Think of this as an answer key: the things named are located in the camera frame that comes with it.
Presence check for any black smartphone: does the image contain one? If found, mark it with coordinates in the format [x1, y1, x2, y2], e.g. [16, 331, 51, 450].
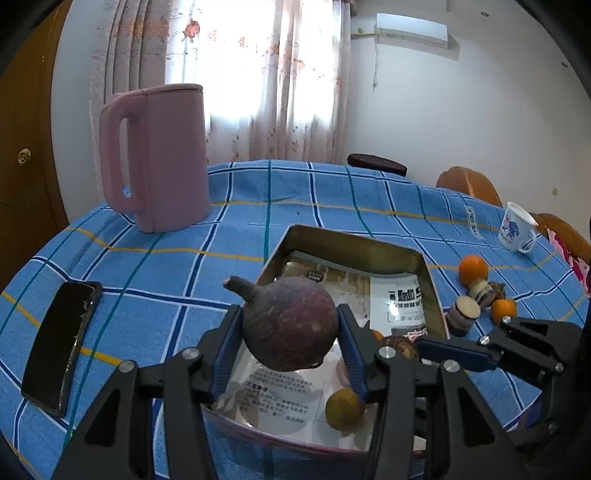
[21, 281, 103, 419]

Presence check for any large orange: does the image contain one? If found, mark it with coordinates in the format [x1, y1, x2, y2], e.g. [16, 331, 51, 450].
[458, 255, 489, 287]

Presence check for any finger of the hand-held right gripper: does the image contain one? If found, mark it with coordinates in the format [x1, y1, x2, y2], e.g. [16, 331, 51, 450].
[417, 336, 503, 373]

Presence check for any pink patterned cloth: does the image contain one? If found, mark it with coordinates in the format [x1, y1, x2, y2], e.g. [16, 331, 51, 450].
[553, 233, 591, 296]

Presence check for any brown cylindrical cake piece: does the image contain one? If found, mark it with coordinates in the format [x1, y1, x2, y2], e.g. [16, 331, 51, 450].
[445, 295, 481, 337]

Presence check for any dark round stool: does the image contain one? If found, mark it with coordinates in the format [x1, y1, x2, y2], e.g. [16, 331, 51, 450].
[347, 154, 408, 178]

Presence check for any floral sheer curtain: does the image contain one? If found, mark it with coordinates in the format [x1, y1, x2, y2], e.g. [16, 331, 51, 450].
[90, 0, 352, 165]

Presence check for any brown scaly fruit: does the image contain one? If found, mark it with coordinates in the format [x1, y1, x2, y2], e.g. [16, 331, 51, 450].
[381, 337, 419, 361]

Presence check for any blue checked tablecloth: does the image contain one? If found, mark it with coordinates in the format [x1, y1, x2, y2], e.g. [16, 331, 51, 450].
[0, 159, 591, 480]

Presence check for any white air conditioner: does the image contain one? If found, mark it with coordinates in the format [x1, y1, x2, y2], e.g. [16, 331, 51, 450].
[375, 13, 450, 49]

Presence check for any brown wooden door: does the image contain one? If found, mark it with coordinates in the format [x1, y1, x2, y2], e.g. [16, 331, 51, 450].
[0, 0, 75, 292]

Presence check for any round purple fruit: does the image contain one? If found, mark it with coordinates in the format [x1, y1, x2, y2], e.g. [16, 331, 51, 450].
[224, 275, 340, 373]

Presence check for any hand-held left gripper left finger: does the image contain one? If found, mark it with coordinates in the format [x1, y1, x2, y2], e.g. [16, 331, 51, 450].
[53, 305, 245, 480]

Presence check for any small brown cake piece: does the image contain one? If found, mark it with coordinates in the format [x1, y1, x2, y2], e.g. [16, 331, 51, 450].
[468, 278, 495, 308]

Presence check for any yellow-green round fruit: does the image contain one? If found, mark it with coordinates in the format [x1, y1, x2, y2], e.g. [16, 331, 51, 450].
[325, 388, 366, 433]

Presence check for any small orange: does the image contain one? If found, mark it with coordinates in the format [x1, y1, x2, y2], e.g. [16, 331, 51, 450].
[490, 298, 517, 325]

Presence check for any orange wooden chair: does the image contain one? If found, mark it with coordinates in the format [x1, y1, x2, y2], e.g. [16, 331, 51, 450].
[436, 167, 503, 208]
[530, 213, 591, 261]

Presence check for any rectangular metal tin tray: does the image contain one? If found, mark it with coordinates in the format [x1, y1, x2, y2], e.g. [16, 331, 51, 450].
[203, 224, 451, 457]

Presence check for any white printed packet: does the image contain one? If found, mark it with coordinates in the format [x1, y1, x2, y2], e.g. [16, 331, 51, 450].
[370, 275, 428, 339]

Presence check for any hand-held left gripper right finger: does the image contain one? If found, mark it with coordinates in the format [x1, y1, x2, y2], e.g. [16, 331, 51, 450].
[336, 304, 528, 480]

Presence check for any white mug with blue print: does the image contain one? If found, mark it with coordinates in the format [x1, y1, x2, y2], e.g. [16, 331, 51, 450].
[498, 202, 539, 254]

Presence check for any pink electric kettle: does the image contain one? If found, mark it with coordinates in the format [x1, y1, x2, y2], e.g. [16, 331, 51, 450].
[99, 83, 212, 234]

